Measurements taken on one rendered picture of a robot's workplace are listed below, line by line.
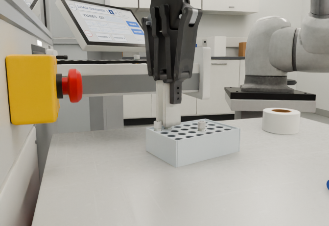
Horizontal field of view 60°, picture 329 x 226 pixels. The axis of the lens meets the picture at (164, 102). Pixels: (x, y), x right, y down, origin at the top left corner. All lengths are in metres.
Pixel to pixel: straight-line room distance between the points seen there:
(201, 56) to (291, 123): 0.22
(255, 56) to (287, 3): 4.29
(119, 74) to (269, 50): 0.66
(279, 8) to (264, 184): 4.97
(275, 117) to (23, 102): 0.44
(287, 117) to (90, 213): 0.41
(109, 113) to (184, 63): 1.26
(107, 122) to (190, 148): 1.26
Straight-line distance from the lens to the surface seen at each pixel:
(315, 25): 1.04
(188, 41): 0.40
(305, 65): 1.09
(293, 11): 5.42
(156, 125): 0.44
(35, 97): 0.32
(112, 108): 1.65
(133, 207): 0.31
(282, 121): 0.59
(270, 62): 1.09
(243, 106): 1.03
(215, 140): 0.43
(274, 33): 1.10
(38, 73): 0.32
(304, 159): 0.47
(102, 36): 1.49
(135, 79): 0.57
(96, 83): 0.56
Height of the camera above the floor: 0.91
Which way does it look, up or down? 9 degrees down
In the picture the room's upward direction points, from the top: straight up
